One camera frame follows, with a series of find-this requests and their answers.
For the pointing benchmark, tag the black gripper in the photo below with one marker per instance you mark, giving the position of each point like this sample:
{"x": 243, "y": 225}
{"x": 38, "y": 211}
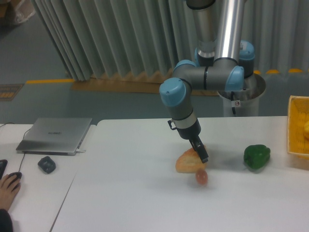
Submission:
{"x": 192, "y": 134}

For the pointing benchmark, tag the triangular golden bread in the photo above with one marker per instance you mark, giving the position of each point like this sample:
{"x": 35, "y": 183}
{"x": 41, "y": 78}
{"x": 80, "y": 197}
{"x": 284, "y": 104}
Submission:
{"x": 189, "y": 162}

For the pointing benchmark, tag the green bell pepper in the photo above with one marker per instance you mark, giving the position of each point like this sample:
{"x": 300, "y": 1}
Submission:
{"x": 256, "y": 156}

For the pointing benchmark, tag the black computer mouse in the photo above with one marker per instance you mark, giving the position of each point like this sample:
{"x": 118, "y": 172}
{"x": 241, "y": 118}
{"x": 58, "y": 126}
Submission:
{"x": 17, "y": 175}

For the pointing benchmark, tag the dark sleeved forearm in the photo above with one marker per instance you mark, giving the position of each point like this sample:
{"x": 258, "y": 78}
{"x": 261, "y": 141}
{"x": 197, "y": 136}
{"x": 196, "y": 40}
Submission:
{"x": 6, "y": 224}

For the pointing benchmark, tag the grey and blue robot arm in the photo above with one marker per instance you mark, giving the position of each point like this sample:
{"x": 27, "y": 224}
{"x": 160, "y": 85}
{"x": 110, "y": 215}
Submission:
{"x": 217, "y": 67}

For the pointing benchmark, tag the yellow woven basket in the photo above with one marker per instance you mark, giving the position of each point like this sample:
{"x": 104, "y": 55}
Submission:
{"x": 298, "y": 116}

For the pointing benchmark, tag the person's hand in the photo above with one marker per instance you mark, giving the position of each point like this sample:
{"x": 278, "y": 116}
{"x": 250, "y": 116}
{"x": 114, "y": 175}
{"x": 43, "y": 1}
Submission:
{"x": 8, "y": 191}

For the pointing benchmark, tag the brown egg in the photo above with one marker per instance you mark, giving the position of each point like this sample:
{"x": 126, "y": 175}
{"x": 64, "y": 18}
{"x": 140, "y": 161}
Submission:
{"x": 201, "y": 177}

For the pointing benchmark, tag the brown cardboard sheet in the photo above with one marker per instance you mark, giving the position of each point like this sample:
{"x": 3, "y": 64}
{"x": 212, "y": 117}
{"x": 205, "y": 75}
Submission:
{"x": 130, "y": 83}

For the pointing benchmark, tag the white usb plug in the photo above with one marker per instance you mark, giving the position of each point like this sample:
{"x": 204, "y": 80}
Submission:
{"x": 80, "y": 151}

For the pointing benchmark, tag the silver laptop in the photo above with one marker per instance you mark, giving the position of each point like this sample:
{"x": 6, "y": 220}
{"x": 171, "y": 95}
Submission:
{"x": 55, "y": 136}

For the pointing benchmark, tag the grey pleated curtain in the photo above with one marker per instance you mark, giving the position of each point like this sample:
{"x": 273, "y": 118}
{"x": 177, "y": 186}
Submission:
{"x": 108, "y": 38}

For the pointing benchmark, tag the black earbud case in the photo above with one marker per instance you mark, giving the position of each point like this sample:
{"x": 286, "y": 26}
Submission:
{"x": 47, "y": 165}

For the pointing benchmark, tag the black keyboard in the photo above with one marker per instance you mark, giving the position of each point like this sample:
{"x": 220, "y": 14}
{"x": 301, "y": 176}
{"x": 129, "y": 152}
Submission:
{"x": 3, "y": 164}

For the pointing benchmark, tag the clear plastic bag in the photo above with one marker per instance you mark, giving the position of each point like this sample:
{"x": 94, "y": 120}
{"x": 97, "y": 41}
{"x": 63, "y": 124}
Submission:
{"x": 23, "y": 11}

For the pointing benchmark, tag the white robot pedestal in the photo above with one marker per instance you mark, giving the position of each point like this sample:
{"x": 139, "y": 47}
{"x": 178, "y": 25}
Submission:
{"x": 245, "y": 102}

